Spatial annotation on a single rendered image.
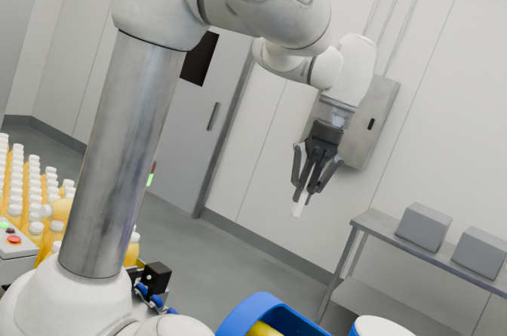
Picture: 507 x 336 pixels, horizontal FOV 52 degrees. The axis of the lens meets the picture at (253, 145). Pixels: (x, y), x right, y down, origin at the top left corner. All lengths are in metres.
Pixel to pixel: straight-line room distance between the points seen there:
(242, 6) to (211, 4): 0.06
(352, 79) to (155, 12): 0.59
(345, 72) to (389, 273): 3.71
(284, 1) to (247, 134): 4.46
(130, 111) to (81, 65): 5.59
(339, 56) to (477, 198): 3.50
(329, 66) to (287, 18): 0.55
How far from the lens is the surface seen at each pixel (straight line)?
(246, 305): 1.30
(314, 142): 1.21
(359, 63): 1.17
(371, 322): 1.98
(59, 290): 0.84
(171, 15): 0.70
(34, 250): 1.54
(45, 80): 6.70
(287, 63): 1.17
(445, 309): 4.78
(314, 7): 0.67
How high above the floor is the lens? 1.80
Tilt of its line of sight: 10 degrees down
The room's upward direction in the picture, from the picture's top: 20 degrees clockwise
